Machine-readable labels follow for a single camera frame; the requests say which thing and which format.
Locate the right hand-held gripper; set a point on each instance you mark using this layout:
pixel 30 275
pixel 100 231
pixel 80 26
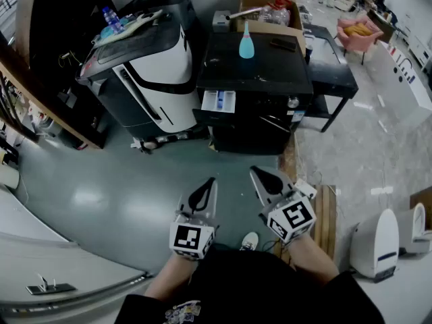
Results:
pixel 293 216

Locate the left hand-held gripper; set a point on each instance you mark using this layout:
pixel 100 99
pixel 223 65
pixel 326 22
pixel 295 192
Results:
pixel 189 236

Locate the white detergent drawer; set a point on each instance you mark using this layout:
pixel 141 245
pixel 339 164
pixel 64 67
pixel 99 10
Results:
pixel 210 100

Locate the person's left forearm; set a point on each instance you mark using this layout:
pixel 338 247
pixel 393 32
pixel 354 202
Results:
pixel 172 277

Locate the person's right forearm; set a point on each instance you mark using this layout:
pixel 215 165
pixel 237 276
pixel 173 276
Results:
pixel 312 258

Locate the white power strip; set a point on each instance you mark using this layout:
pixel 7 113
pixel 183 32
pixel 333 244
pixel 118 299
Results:
pixel 306 188

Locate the person's white right shoe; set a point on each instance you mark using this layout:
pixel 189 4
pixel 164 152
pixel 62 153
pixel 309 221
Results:
pixel 249 241

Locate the person's black clothing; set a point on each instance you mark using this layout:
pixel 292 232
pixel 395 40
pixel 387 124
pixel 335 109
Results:
pixel 256 292

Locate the rounded white appliance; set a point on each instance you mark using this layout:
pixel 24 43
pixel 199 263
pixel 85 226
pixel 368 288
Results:
pixel 371 245

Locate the black washing machine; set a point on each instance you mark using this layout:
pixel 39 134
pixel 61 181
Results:
pixel 270 74

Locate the black side table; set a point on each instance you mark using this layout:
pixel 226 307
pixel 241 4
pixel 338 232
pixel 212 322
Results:
pixel 332 76

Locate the large white and black machine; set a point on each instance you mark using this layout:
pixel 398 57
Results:
pixel 158 66

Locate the black phone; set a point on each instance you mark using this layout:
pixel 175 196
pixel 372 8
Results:
pixel 283 44

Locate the light blue bottle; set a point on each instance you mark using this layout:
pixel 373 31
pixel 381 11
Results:
pixel 247 46

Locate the white toilet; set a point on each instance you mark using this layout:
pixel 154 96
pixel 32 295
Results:
pixel 415 229

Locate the brown wooden crate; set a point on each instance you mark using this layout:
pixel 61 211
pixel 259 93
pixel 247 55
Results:
pixel 423 197

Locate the long white cabinet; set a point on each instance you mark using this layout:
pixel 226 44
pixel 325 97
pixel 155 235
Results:
pixel 401 86

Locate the pink armchair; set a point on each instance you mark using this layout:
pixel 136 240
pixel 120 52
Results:
pixel 354 40

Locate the small grey box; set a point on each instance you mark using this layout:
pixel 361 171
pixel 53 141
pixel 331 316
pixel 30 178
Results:
pixel 221 22

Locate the crumpled clear plastic bottles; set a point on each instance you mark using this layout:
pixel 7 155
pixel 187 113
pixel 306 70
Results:
pixel 275 13

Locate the metal tube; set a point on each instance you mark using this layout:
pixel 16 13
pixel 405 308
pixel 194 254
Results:
pixel 244 13

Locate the wooden shelf unit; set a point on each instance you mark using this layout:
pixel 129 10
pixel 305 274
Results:
pixel 44 106

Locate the white round container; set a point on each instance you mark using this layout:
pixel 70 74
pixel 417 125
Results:
pixel 9 179

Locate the white cloth gloves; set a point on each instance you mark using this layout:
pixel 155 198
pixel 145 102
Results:
pixel 135 24

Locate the clear plastic water bottle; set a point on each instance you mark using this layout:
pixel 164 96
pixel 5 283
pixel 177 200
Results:
pixel 112 20

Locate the metal bracket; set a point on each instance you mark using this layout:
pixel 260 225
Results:
pixel 50 288

